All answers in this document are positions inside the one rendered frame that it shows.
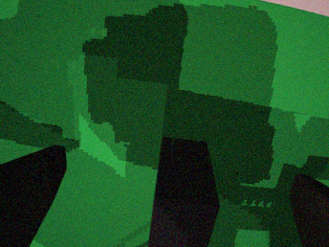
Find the green circuit board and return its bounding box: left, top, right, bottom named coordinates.
left=0, top=0, right=329, bottom=247

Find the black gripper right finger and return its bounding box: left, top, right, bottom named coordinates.
left=290, top=173, right=329, bottom=247

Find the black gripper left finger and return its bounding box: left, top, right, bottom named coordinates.
left=0, top=146, right=68, bottom=247

